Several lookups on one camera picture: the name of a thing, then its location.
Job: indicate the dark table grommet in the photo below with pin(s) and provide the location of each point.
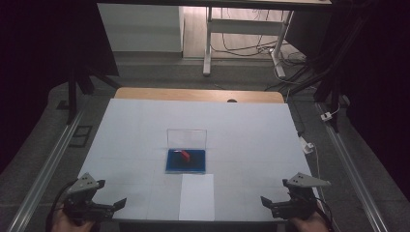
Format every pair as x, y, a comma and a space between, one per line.
232, 101

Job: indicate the person's left hand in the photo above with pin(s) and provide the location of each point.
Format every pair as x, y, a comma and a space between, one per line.
67, 225

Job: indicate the black metal stand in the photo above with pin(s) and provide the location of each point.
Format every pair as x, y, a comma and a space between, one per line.
335, 106
71, 96

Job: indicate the white-legged desk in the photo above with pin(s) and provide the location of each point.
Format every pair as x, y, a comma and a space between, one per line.
245, 27

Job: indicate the white cabinet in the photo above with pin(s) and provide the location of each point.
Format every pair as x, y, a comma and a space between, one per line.
138, 29

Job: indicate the aluminium rail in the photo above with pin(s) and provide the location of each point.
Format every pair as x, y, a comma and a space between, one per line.
354, 180
42, 180

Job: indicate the small red and silver object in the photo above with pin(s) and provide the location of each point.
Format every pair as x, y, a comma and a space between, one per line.
185, 155

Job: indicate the white table cover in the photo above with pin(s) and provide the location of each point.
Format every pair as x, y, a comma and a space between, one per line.
241, 135

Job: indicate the person's right hand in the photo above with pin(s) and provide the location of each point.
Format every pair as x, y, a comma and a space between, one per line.
309, 225

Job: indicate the wooden table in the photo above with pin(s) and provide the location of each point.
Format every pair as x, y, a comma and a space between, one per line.
193, 95

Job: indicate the small black floor plate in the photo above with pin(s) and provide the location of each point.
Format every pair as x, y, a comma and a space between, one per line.
63, 105

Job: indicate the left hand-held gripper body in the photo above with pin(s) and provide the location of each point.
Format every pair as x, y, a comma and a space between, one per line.
80, 201

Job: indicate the dark curtain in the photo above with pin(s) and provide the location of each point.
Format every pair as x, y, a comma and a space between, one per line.
32, 64
380, 80

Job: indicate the white power adapter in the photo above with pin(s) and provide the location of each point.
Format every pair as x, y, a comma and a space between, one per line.
326, 116

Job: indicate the white plug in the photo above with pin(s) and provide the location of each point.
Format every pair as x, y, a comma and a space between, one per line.
307, 146

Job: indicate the white paper sheet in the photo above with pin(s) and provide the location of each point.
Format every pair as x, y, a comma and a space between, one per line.
196, 199

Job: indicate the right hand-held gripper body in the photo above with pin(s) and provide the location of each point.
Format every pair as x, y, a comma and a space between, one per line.
301, 201

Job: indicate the blue box with clear lid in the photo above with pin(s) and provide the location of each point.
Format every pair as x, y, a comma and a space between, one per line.
196, 165

